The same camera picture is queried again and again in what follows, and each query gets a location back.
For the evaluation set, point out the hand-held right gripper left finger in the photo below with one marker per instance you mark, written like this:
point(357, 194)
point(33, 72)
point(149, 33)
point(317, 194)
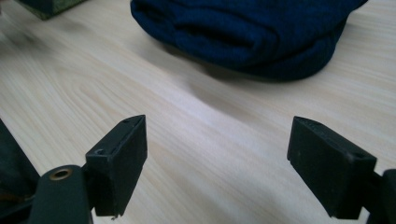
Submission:
point(120, 174)

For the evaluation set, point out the dark green cloth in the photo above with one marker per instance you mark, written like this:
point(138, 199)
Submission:
point(49, 7)

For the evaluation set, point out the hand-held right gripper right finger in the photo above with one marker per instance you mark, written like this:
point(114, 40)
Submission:
point(330, 169)

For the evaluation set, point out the navy blue knit garment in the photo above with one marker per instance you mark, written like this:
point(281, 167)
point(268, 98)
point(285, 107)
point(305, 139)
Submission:
point(246, 35)

